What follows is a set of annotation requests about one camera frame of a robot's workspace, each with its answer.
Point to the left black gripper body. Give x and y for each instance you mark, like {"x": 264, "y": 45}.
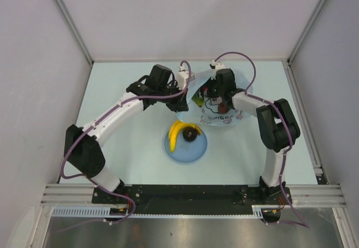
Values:
{"x": 173, "y": 102}

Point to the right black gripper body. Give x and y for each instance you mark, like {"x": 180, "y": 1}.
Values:
{"x": 213, "y": 90}

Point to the brown round fake fruit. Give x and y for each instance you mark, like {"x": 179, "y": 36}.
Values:
{"x": 222, "y": 108}

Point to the light blue printed plastic bag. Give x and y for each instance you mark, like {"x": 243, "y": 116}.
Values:
{"x": 205, "y": 110}

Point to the yellow fake banana bunch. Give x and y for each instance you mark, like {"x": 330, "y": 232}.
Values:
{"x": 175, "y": 129}

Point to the tan fake walnut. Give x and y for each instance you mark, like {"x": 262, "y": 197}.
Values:
{"x": 189, "y": 134}

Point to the green yellow fake citrus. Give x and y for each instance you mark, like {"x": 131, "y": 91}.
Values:
{"x": 199, "y": 101}

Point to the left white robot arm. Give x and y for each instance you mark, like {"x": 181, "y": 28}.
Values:
{"x": 83, "y": 145}

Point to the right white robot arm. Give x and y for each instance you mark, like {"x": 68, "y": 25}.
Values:
{"x": 277, "y": 125}

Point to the blue plastic plate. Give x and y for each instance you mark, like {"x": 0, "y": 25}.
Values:
{"x": 187, "y": 152}

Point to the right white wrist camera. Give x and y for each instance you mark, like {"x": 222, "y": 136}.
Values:
{"x": 216, "y": 66}

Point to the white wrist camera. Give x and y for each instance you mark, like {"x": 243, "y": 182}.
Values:
{"x": 216, "y": 66}
{"x": 183, "y": 78}

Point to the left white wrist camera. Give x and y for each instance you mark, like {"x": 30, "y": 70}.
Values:
{"x": 183, "y": 78}

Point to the aluminium right side rail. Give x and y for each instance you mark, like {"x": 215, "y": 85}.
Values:
{"x": 305, "y": 126}

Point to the aluminium rail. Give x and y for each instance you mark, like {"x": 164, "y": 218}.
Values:
{"x": 305, "y": 126}
{"x": 303, "y": 196}

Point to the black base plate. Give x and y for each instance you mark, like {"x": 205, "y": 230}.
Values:
{"x": 201, "y": 199}

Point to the white slotted cable duct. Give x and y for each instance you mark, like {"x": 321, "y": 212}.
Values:
{"x": 108, "y": 212}

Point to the aluminium corner post right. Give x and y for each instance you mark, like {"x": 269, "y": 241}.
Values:
{"x": 308, "y": 27}

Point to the aluminium corner post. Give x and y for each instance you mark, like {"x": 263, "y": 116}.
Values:
{"x": 308, "y": 27}
{"x": 69, "y": 22}

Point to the aluminium front rail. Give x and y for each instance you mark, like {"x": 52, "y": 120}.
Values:
{"x": 303, "y": 196}

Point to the aluminium corner post left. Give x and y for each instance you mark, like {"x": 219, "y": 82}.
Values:
{"x": 69, "y": 22}

